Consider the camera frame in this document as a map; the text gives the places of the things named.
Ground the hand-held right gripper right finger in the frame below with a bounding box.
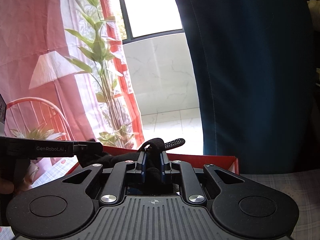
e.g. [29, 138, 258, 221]
[160, 152, 244, 203]

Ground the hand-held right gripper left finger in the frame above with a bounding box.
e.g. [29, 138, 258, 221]
[61, 152, 147, 204]

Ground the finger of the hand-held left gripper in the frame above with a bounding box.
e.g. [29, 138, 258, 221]
[72, 141, 103, 157]

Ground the red cardboard box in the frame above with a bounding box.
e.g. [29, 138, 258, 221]
[66, 145, 240, 178]

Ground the person's left hand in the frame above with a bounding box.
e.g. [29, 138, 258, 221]
[0, 178, 15, 195]

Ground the pink printed curtain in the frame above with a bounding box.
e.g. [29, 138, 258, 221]
[0, 0, 145, 195]

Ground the dark blue curtain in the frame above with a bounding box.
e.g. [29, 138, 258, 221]
[170, 0, 318, 175]

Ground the checked bed sheet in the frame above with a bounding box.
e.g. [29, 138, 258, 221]
[0, 155, 320, 233]

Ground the dark window frame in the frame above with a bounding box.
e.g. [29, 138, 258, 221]
[116, 0, 185, 43]

